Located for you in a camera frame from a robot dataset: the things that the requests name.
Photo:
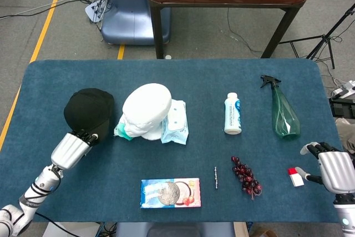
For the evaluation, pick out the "white bottle blue label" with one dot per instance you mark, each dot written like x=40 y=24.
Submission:
x=232 y=115

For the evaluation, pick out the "white power strip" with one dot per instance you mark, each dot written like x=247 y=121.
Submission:
x=344 y=90

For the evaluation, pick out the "black tripod stand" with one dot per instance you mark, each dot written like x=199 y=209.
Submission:
x=323 y=41

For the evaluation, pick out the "blue felt table cover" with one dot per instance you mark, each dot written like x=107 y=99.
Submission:
x=194 y=81

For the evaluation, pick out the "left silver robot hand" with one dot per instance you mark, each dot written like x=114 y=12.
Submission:
x=69 y=151

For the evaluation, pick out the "brown cardboard piece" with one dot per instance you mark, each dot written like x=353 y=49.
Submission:
x=260 y=231

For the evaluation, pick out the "person's khaki trouser leg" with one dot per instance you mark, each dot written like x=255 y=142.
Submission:
x=346 y=131

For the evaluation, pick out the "teal face mask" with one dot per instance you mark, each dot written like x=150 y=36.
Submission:
x=123 y=133

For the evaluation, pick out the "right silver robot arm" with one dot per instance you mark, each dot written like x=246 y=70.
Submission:
x=345 y=214

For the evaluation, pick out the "white foam mannequin head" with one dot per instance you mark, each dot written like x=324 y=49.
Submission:
x=147 y=109

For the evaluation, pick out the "green spray bottle black trigger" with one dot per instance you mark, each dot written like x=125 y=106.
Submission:
x=285 y=120

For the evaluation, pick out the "black box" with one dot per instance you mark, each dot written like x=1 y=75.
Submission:
x=342 y=106

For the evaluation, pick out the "black baseball cap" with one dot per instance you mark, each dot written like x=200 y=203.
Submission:
x=88 y=109

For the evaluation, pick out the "small red white box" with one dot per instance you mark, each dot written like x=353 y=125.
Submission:
x=296 y=180

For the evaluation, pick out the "light blue wet wipes pack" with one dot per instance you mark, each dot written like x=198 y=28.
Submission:
x=177 y=126

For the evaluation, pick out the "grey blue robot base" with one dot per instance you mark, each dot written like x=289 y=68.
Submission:
x=177 y=230

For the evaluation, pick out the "blue grey machine base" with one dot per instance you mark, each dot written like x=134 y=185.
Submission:
x=130 y=17

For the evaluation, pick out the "blue pink cookie box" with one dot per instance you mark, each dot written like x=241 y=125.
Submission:
x=169 y=194

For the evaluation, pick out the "small white floor disc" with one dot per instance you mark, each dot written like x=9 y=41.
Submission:
x=168 y=57

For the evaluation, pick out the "dark red grape bunch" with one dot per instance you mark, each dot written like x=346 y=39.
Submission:
x=245 y=177

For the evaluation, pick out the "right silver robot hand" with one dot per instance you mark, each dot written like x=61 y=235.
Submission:
x=337 y=169

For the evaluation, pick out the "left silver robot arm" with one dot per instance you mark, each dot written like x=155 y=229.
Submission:
x=30 y=201

